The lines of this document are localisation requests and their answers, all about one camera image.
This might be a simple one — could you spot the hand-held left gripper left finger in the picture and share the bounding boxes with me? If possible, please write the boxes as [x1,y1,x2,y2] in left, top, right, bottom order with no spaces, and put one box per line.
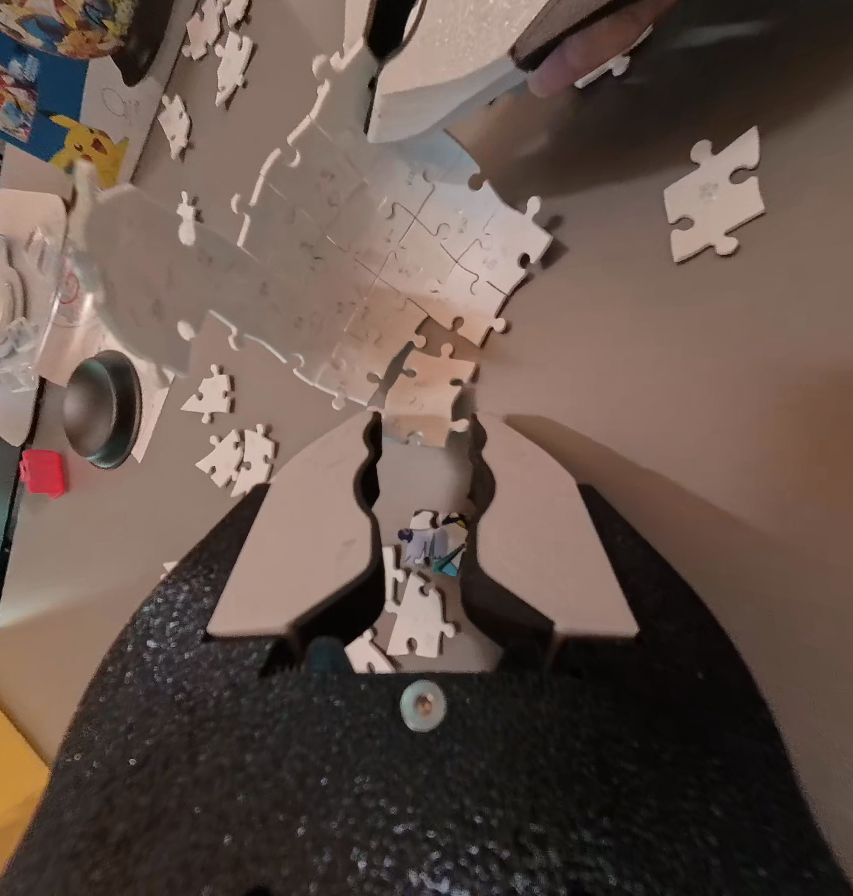
[207,412,387,641]

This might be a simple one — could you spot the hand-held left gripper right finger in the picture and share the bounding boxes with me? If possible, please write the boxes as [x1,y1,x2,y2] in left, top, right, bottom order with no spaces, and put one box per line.
[465,412,639,641]

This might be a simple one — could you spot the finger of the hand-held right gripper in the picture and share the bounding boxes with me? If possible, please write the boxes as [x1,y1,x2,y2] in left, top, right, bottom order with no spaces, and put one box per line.
[344,0,427,134]
[367,0,609,144]

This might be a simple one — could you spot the joined pair white puzzle pieces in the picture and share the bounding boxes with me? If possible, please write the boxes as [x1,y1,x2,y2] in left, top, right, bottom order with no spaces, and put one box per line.
[367,343,480,449]

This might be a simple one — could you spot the assembled curved puzzle ball section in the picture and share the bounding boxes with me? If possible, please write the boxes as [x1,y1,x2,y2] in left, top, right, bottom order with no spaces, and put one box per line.
[73,35,553,410]

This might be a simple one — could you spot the blue printed puzzle piece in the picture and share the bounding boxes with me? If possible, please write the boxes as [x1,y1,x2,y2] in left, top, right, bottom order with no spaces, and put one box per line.
[397,510,469,578]

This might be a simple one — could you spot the black round ball stand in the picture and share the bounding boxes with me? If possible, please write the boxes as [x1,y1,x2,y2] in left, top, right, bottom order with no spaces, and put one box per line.
[63,350,144,470]

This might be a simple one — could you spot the blue puzzle box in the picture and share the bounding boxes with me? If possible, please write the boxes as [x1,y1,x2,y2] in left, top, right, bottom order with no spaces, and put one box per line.
[0,0,175,189]

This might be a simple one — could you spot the person's right hand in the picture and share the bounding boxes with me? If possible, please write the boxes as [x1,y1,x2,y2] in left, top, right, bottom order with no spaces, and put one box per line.
[528,22,656,99]

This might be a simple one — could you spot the white printed instruction leaflet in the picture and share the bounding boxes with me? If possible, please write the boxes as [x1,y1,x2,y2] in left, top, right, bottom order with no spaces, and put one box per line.
[42,231,173,464]

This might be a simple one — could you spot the small red block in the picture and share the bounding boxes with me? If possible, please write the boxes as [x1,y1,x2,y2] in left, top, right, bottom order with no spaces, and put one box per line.
[19,449,68,499]

